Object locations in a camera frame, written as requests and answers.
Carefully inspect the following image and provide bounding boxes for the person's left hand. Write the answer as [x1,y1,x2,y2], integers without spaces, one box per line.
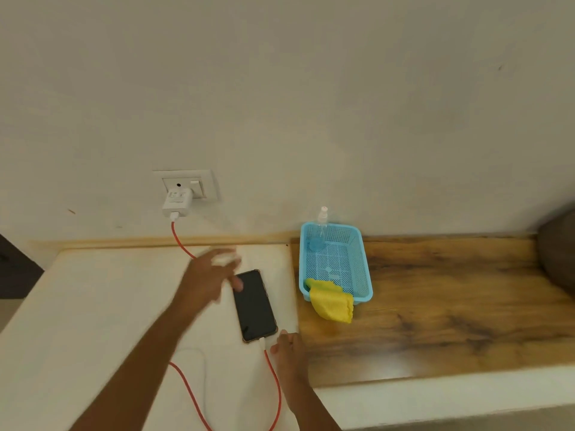
[172,248,244,320]

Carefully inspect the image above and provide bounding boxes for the person's right hand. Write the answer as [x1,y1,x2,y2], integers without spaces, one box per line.
[270,330,311,402]

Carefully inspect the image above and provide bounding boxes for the person's left forearm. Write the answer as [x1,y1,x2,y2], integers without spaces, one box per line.
[68,305,200,431]

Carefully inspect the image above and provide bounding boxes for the person's right forearm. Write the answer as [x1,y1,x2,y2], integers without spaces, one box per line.
[282,385,343,431]

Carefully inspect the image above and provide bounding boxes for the black smartphone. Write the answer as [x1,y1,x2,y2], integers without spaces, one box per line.
[232,268,279,344]

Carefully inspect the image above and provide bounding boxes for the yellow cleaning cloth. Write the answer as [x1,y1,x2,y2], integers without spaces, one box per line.
[305,278,355,325]

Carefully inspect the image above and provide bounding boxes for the clear spray bottle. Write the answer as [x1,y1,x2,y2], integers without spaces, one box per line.
[309,206,331,253]

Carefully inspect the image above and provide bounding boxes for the white charger adapter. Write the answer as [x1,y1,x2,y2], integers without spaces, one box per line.
[162,187,194,220]

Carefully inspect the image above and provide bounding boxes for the blue plastic basket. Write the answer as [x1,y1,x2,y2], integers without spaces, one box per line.
[299,221,374,306]

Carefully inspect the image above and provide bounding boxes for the dark rounded object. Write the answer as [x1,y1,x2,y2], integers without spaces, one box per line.
[536,210,575,302]

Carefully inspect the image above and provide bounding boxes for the red charging cable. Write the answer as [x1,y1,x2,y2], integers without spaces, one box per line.
[168,219,283,431]

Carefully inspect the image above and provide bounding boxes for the white wall socket plate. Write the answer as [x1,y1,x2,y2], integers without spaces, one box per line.
[152,169,221,204]

